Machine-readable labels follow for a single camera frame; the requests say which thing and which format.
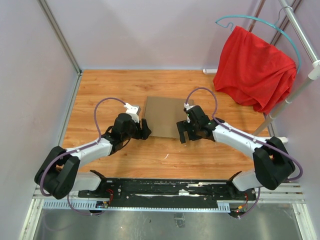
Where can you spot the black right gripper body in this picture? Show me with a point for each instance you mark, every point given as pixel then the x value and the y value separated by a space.
pixel 194 134

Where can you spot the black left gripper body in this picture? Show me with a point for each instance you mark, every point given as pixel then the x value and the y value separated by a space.
pixel 134 131

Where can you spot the brown cardboard box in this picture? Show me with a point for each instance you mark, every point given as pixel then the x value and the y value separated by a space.
pixel 162 115

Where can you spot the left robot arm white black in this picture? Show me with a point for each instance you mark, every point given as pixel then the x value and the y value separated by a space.
pixel 58 175

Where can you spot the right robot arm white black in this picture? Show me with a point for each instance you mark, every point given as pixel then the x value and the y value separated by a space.
pixel 272 163

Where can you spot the red cloth on hanger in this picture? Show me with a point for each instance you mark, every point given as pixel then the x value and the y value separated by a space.
pixel 253 72

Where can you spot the white garment rack base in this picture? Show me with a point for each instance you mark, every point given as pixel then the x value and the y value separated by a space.
pixel 284 140

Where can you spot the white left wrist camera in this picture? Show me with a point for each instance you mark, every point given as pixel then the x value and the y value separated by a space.
pixel 133 111

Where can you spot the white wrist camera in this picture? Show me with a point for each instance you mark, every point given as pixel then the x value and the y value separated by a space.
pixel 187 106
pixel 133 111

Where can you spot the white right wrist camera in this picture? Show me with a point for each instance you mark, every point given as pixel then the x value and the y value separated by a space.
pixel 187 106

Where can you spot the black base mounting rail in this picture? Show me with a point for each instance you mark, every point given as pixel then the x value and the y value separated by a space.
pixel 148 187

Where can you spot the grey slotted cable duct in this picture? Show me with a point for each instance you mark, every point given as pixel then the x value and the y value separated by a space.
pixel 142 204

